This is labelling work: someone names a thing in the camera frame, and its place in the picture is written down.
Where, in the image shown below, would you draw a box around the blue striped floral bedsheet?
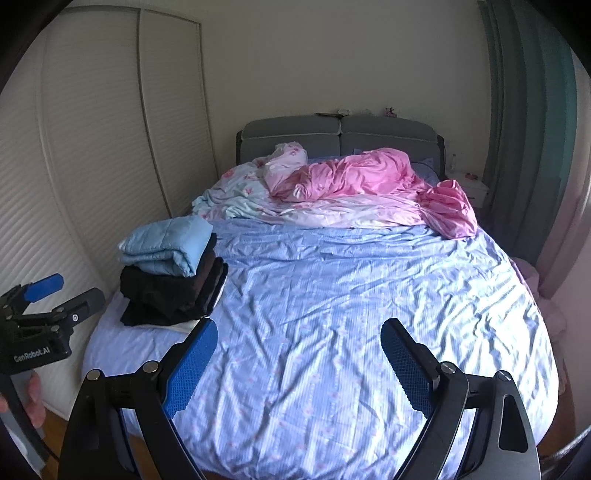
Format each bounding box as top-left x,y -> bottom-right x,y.
82,216 -> 562,480

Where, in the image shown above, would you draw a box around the white louvered wardrobe doors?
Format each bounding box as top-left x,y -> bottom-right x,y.
0,4 -> 221,416

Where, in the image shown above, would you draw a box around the black folded clothes stack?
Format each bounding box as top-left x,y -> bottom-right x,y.
120,234 -> 228,327

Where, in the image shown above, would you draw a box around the light floral quilt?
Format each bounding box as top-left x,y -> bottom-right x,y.
191,141 -> 311,222

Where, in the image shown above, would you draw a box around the left hand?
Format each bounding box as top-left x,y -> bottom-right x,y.
24,371 -> 46,429

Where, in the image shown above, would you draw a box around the white nightstand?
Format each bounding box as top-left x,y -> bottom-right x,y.
447,172 -> 489,212

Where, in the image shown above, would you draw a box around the grey upholstered headboard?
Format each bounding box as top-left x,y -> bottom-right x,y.
235,114 -> 445,179

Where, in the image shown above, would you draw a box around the green curtain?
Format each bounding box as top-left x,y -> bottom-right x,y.
476,0 -> 588,269

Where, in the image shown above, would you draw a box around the white folded garment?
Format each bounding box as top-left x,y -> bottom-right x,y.
139,320 -> 200,335

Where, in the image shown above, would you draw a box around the pink satin blanket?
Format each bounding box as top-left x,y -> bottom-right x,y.
262,143 -> 478,239

